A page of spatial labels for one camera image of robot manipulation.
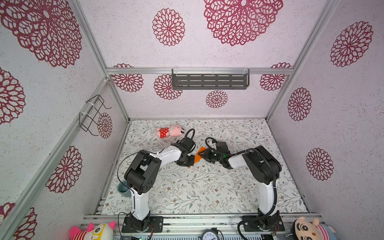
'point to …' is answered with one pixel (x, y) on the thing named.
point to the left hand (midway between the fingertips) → (189, 166)
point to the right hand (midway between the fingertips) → (199, 152)
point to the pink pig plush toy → (171, 131)
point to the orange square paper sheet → (197, 157)
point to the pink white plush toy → (104, 231)
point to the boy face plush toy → (304, 229)
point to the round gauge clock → (211, 234)
